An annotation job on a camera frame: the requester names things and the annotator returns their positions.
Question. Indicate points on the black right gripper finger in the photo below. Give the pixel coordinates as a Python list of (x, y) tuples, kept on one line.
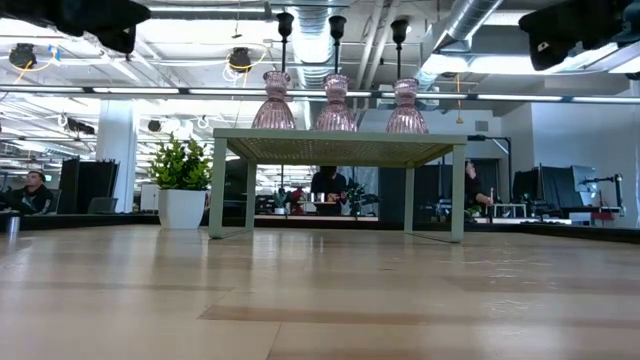
[(547, 37)]

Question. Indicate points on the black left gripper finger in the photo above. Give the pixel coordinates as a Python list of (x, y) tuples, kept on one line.
[(117, 22)]

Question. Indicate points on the tall black candlestick holder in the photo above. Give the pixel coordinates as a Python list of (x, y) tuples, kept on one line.
[(337, 25), (399, 29), (285, 22)]

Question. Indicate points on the pink ribbed glass candle holder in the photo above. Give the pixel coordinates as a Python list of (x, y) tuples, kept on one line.
[(406, 120), (336, 117), (273, 115)]

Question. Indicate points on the long ceiling light strip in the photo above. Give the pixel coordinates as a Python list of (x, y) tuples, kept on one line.
[(150, 91)]

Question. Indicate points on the white pillar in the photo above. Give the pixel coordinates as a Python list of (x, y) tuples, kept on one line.
[(117, 150)]

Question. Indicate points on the dark computer monitors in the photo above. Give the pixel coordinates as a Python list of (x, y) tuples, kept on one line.
[(550, 187)]

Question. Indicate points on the black cabinet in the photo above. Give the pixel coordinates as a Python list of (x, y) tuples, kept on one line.
[(85, 185)]

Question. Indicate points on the person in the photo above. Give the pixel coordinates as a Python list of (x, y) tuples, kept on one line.
[(32, 197), (327, 187), (472, 187)]

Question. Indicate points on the white rack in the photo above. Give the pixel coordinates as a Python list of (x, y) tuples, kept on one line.
[(505, 207)]

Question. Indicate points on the green plant in white pot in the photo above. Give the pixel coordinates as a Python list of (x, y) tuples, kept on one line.
[(181, 205)]

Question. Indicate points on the green perforated metal shelf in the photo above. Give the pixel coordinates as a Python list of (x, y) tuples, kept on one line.
[(340, 147)]

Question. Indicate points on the large silver ventilation duct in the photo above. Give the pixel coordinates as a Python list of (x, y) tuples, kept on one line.
[(460, 25)]

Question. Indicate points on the black table frame rail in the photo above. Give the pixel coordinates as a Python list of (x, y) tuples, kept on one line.
[(75, 220)]

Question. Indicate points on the silver metal post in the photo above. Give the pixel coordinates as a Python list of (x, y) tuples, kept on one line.
[(12, 225)]

